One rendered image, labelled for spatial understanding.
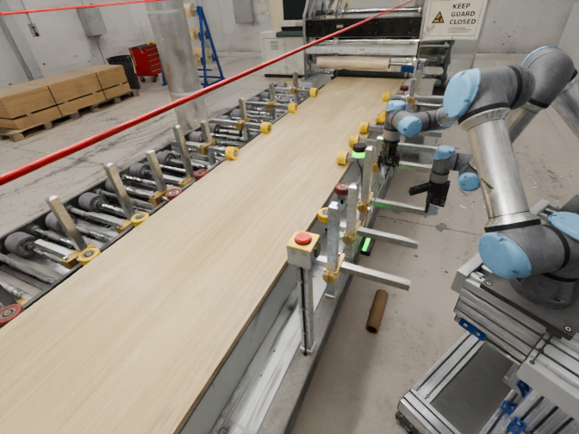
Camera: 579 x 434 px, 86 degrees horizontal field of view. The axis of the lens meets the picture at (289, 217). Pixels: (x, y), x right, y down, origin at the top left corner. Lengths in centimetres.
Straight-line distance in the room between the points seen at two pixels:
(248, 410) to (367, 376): 91
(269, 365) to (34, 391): 71
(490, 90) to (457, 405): 134
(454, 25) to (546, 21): 663
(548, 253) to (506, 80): 43
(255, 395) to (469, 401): 100
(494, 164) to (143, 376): 109
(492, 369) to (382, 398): 55
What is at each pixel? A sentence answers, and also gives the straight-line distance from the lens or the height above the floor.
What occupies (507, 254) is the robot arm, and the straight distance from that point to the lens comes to 88.
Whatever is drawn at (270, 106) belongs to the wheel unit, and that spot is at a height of 96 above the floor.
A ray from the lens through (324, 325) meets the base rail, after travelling 128.
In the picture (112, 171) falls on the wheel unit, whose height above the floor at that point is 112.
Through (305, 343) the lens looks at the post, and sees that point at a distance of 116.
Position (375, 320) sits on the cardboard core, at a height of 8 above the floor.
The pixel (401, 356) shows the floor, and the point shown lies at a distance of 208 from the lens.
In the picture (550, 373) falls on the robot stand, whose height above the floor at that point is 95.
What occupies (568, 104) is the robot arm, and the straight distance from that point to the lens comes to 144.
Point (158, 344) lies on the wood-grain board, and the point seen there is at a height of 90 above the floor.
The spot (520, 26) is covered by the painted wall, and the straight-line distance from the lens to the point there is 1007.
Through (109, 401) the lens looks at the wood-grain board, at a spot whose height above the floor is 90.
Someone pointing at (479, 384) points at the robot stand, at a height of 21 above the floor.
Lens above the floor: 176
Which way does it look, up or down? 36 degrees down
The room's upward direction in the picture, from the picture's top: 4 degrees counter-clockwise
